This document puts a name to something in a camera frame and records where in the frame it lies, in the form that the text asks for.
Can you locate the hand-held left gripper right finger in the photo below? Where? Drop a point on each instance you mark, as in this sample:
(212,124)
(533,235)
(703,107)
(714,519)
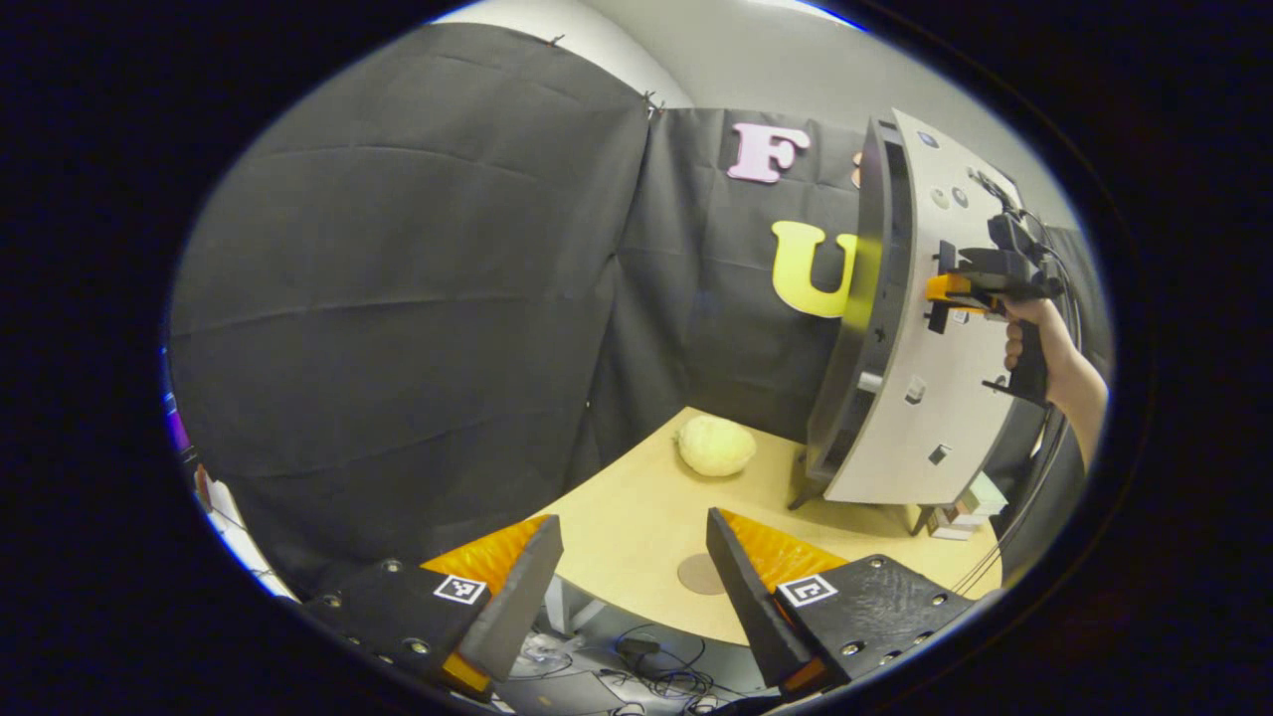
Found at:
(756,607)

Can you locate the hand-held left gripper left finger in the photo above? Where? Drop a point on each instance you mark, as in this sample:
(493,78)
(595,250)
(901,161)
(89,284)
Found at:
(517,607)

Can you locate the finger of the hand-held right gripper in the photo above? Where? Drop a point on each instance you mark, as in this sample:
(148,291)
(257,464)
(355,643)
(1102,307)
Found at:
(960,288)

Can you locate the round brown coaster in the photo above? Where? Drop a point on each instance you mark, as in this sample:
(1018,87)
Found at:
(699,575)

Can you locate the dark grey cabinet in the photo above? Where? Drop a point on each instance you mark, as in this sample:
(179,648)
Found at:
(845,378)

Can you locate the black power adapter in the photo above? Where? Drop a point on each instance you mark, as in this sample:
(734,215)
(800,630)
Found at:
(636,645)

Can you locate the pale yellow round sponge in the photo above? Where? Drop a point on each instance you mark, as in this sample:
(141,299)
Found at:
(716,446)

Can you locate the pale green book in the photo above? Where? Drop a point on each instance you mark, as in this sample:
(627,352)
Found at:
(985,494)

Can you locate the brown book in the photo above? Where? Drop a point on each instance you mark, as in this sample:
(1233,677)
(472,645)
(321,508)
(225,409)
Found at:
(953,525)

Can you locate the black backdrop cloth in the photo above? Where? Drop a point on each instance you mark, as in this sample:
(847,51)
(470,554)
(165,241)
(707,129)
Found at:
(398,298)

